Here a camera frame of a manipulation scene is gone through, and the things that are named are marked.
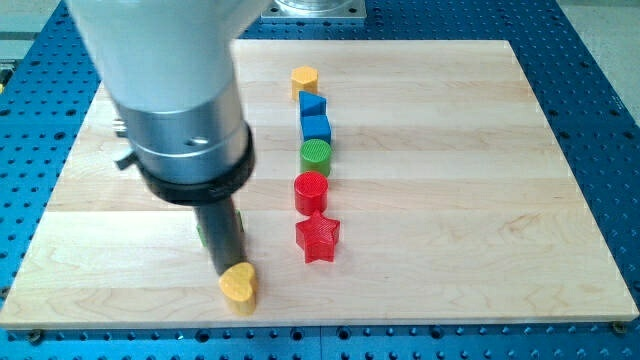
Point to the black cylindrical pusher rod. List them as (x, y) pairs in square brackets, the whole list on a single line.
[(222, 234)]

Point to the yellow heart block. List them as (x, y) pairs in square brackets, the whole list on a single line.
[(239, 287)]

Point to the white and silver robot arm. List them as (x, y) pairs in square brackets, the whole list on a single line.
[(169, 70)]

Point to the red star block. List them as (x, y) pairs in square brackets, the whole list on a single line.
[(318, 236)]

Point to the green block behind rod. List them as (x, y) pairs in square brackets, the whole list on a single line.
[(200, 235)]

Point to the red cylinder block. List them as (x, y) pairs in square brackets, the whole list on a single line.
[(310, 192)]

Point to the green cylinder block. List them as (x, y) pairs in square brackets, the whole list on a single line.
[(315, 155)]

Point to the blue cube block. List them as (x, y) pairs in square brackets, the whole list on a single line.
[(316, 127)]

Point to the blue triangle block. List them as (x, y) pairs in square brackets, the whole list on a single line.
[(311, 104)]

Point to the yellow hexagon block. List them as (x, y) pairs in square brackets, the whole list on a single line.
[(304, 78)]

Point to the light wooden board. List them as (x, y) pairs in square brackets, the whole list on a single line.
[(455, 201)]

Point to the blue perforated metal table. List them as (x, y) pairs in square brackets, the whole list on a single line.
[(50, 93)]

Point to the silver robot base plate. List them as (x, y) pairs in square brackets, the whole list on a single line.
[(315, 11)]

